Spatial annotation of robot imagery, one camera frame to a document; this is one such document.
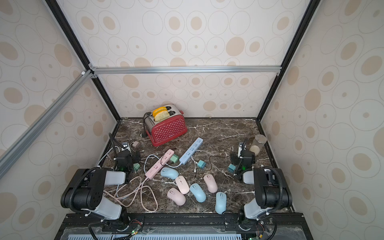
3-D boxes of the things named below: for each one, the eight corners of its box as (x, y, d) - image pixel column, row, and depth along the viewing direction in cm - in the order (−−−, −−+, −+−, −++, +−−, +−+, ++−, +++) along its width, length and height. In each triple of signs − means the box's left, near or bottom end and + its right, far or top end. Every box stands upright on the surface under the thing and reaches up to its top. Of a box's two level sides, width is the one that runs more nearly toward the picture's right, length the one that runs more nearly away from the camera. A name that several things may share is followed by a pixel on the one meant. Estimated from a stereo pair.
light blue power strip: (179, 161, 98) (178, 159, 96) (200, 139, 110) (200, 136, 107) (183, 165, 96) (183, 163, 94) (204, 141, 108) (205, 139, 106)
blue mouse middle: (199, 205, 81) (199, 204, 79) (188, 187, 87) (188, 186, 85) (208, 199, 83) (208, 198, 81) (197, 182, 89) (197, 180, 87)
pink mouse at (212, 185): (209, 194, 85) (210, 193, 82) (202, 177, 91) (202, 175, 89) (219, 191, 86) (219, 189, 84) (211, 174, 92) (211, 172, 90)
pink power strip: (145, 176, 90) (144, 173, 88) (170, 150, 102) (169, 147, 99) (150, 180, 89) (149, 177, 86) (174, 153, 101) (174, 150, 98)
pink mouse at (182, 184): (182, 196, 84) (182, 195, 82) (173, 179, 90) (173, 178, 88) (191, 190, 86) (191, 189, 84) (182, 175, 92) (182, 173, 90)
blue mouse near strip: (159, 175, 91) (158, 174, 90) (163, 167, 95) (163, 165, 93) (176, 181, 89) (176, 179, 88) (180, 172, 93) (179, 170, 91)
